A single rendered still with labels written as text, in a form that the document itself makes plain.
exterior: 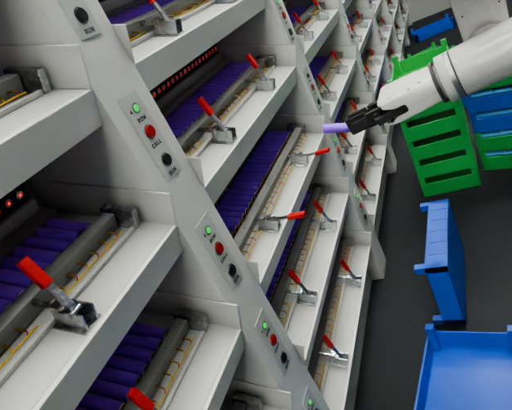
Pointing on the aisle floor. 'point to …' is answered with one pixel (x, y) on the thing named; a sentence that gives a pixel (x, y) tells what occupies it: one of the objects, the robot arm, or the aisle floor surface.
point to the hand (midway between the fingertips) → (359, 120)
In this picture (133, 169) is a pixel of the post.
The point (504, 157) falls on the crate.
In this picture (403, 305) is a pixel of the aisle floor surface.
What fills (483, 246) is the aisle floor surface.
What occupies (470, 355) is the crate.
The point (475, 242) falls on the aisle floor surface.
